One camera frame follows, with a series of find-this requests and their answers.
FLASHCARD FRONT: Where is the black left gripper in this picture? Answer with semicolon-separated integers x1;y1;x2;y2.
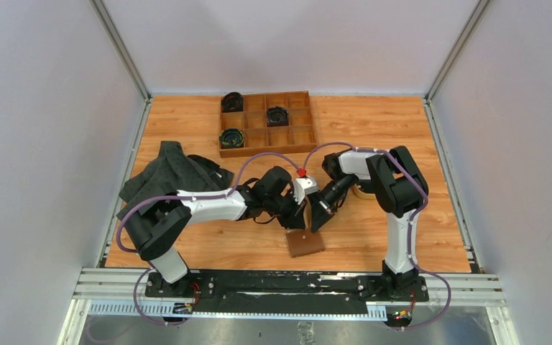
264;188;307;230

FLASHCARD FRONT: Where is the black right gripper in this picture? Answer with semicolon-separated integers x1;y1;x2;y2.
308;174;357;233

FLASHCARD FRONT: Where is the yellow oval card tray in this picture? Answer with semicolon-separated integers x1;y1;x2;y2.
351;185;375;200

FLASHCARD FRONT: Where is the brown leather card holder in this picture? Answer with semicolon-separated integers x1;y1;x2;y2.
285;229;326;258

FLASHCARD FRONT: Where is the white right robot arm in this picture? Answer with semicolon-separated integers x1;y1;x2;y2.
308;146;429;300

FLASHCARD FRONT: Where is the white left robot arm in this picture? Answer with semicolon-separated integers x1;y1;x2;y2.
121;167;317;297

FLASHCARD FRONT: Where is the wooden compartment tray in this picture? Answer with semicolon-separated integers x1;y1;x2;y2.
218;91;318;158

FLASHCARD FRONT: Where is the black-green coiled belt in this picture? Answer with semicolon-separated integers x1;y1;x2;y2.
219;128;244;150

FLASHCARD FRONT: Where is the black coiled belt middle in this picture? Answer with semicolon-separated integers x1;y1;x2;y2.
266;106;289;127

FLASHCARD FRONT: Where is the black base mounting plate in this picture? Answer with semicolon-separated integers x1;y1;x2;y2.
143;270;429;316

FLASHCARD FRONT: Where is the black coiled belt top-left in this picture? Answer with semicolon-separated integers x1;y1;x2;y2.
221;91;244;113

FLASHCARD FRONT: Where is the dark grey dotted cloth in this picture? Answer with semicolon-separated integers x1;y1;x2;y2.
116;141;234;220

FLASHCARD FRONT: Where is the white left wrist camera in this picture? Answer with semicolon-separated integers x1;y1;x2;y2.
293;176;319;205

